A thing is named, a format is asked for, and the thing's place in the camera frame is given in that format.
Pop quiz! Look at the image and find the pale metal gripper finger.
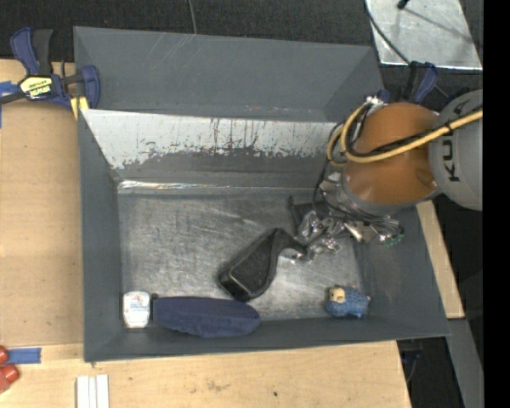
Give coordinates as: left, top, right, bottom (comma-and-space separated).
296, 211, 325, 247
286, 234, 344, 264

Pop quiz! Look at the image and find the blue toy animal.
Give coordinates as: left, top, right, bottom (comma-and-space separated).
324, 284, 371, 320

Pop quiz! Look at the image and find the grey metal bin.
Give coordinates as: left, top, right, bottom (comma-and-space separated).
72, 25, 452, 363

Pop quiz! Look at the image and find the dark blue cloth pouch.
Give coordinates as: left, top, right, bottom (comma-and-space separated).
151, 295, 263, 339

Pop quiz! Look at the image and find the small white packet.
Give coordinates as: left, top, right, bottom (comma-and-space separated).
122, 290, 152, 329

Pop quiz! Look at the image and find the pale wood board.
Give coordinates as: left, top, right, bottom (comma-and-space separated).
0, 104, 86, 349

